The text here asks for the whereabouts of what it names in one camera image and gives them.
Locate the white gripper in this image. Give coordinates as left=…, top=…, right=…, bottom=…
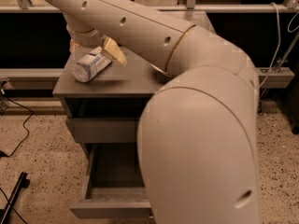
left=64, top=13, right=127, bottom=66

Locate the blue label plastic bottle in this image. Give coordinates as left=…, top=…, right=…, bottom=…
left=72, top=47, right=111, bottom=83

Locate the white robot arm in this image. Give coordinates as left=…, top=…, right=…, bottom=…
left=45, top=0, right=262, bottom=224

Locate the grey wooden drawer cabinet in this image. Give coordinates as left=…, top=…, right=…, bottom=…
left=51, top=10, right=219, bottom=159

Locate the closed upper grey drawer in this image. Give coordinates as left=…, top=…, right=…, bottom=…
left=65, top=119, right=137, bottom=143

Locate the open lower grey drawer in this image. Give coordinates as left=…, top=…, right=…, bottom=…
left=70, top=143, right=150, bottom=218

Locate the white paper bowl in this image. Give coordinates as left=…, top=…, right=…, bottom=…
left=151, top=64, right=172, bottom=78

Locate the black stand leg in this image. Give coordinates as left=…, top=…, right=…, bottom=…
left=0, top=172, right=30, bottom=224

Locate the black floor cable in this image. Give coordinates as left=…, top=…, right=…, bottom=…
left=0, top=89, right=36, bottom=159

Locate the metal railing frame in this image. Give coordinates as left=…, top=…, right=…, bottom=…
left=0, top=0, right=299, bottom=91

